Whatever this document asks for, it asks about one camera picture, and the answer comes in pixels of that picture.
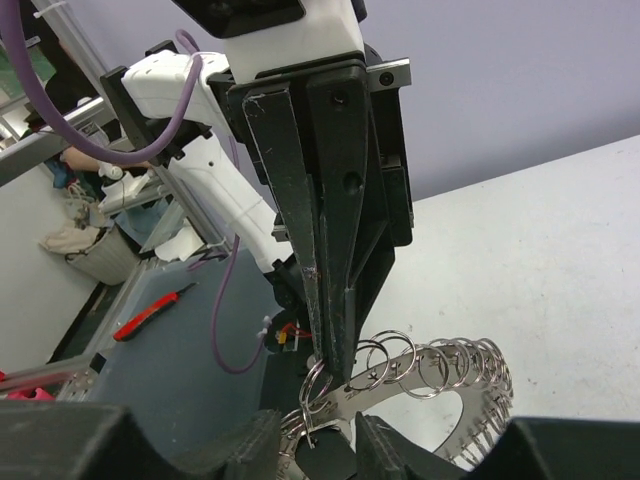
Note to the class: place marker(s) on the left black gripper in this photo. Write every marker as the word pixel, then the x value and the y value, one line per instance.
pixel 328 142

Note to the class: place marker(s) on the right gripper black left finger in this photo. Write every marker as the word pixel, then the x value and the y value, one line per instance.
pixel 59 440

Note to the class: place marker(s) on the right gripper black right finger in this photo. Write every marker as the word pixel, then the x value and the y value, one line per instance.
pixel 529 448

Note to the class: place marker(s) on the large metal keyring with loops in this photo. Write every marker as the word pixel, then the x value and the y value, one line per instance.
pixel 475 370

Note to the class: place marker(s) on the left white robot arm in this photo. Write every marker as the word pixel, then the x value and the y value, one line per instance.
pixel 208 161

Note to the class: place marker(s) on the grey waste basket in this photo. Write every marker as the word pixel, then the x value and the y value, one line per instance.
pixel 110 260

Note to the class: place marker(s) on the white crumpled cloth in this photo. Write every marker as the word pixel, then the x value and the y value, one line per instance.
pixel 70 239

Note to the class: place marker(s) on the aluminium front rail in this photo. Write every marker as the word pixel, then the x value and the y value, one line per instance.
pixel 72 370

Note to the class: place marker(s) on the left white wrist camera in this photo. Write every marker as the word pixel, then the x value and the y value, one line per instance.
pixel 262 38

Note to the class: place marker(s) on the red handled utility knife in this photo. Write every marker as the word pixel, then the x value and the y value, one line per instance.
pixel 135 325

